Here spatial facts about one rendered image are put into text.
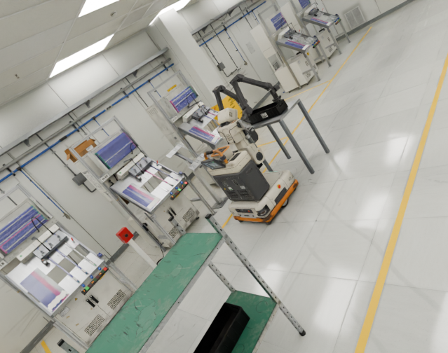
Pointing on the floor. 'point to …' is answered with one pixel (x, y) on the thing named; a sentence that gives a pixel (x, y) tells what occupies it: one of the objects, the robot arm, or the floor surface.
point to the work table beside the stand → (289, 133)
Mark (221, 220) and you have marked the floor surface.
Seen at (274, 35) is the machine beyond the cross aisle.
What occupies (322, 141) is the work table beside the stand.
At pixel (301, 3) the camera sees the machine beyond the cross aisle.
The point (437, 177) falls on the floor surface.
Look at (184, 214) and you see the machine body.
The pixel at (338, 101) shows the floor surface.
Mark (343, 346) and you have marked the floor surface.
